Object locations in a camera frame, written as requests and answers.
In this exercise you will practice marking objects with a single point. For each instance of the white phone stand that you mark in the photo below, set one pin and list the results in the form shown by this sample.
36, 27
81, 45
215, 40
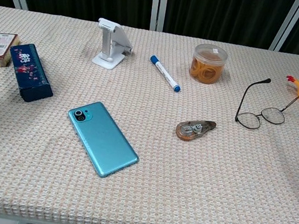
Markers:
109, 45

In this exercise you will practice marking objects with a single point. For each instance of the brown correction tape dispenser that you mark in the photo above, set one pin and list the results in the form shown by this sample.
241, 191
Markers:
192, 130

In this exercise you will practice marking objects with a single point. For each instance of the thin metal frame eyeglasses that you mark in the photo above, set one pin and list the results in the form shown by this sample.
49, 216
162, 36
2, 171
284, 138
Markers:
273, 115

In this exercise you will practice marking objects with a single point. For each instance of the beige waffle tablecloth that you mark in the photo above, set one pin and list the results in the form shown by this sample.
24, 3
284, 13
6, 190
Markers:
184, 181

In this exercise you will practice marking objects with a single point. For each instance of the clear jar of rubber bands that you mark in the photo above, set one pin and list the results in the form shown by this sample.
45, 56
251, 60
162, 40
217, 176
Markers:
207, 67

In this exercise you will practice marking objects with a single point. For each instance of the blue capped white marker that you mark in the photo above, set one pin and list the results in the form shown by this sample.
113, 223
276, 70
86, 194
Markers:
164, 72

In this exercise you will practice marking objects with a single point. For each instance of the teal blue smartphone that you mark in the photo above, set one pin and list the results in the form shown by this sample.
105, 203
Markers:
104, 141

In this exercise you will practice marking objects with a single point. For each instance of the dark blue patterned box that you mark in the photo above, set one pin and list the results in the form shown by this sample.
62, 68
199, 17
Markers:
30, 72

